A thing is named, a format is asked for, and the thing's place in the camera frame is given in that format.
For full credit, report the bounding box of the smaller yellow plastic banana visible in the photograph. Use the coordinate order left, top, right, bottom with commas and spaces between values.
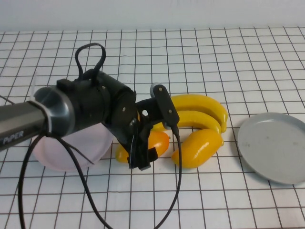
152, 111, 222, 135

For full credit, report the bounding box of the grey round plate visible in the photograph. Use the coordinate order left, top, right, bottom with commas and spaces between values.
237, 113, 305, 185

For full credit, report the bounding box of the black looped strap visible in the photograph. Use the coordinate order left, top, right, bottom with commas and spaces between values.
74, 42, 107, 82

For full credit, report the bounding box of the white black-grid tablecloth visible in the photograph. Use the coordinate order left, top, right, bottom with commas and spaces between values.
0, 26, 305, 229

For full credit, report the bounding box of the large yellow plastic banana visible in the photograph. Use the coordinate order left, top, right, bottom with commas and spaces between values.
170, 94, 228, 133

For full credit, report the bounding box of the pink round plate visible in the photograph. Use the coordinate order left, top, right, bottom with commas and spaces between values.
32, 124, 114, 172

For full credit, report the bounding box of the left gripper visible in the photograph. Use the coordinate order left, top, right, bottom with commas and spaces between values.
104, 88, 158, 171

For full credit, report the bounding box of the black camera cable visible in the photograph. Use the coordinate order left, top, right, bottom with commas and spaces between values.
57, 124, 183, 229

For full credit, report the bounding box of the orange mango with red blush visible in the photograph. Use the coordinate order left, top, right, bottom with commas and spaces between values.
115, 130, 171, 164

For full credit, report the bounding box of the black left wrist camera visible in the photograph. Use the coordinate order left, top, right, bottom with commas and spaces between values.
135, 82, 181, 127

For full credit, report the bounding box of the yellow-orange mango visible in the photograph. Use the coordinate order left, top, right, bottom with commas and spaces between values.
171, 129, 224, 169

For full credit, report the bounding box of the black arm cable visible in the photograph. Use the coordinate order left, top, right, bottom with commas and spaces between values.
18, 135, 50, 229

